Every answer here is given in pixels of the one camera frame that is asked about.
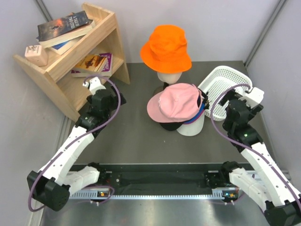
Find blue cap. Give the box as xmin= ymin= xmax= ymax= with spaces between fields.
xmin=184 ymin=96 xmax=205 ymax=124

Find light pink cap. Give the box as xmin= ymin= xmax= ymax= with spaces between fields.
xmin=147 ymin=83 xmax=202 ymax=123

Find black cap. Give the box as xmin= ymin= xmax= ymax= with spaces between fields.
xmin=159 ymin=88 xmax=209 ymax=132

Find orange cap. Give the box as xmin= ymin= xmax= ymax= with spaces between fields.
xmin=140 ymin=24 xmax=192 ymax=74

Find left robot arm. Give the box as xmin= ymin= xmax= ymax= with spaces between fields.
xmin=27 ymin=86 xmax=126 ymax=212

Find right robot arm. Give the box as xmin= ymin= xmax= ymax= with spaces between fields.
xmin=217 ymin=88 xmax=301 ymax=226

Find white perforated basket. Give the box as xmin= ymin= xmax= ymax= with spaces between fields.
xmin=198 ymin=65 xmax=253 ymax=118

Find orange purple book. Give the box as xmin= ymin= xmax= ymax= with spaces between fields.
xmin=70 ymin=53 xmax=113 ymax=77

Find beige mannequin head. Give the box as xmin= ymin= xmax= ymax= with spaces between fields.
xmin=157 ymin=72 xmax=182 ymax=85

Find wooden shelf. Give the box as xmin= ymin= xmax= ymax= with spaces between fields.
xmin=13 ymin=2 xmax=130 ymax=121

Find blue cover book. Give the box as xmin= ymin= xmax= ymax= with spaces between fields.
xmin=49 ymin=37 xmax=81 ymax=55

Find pink power adapter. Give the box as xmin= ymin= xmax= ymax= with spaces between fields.
xmin=24 ymin=45 xmax=48 ymax=66

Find dark cover paperback book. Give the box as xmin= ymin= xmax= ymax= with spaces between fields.
xmin=37 ymin=10 xmax=95 ymax=48

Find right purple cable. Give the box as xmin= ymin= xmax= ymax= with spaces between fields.
xmin=209 ymin=83 xmax=301 ymax=210

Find purple cable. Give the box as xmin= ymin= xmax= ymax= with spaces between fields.
xmin=209 ymin=83 xmax=301 ymax=210
xmin=28 ymin=74 xmax=122 ymax=212

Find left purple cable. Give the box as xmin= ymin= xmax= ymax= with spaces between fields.
xmin=28 ymin=74 xmax=122 ymax=212

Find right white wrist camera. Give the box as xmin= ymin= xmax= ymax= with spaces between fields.
xmin=239 ymin=87 xmax=265 ymax=108

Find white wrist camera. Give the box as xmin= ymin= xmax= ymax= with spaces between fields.
xmin=239 ymin=87 xmax=265 ymax=108
xmin=82 ymin=77 xmax=106 ymax=95

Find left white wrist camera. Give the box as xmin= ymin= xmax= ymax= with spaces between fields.
xmin=82 ymin=77 xmax=106 ymax=95

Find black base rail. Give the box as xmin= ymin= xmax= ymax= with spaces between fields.
xmin=97 ymin=163 xmax=235 ymax=195

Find white slotted cable duct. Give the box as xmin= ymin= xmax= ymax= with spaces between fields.
xmin=70 ymin=188 xmax=241 ymax=201

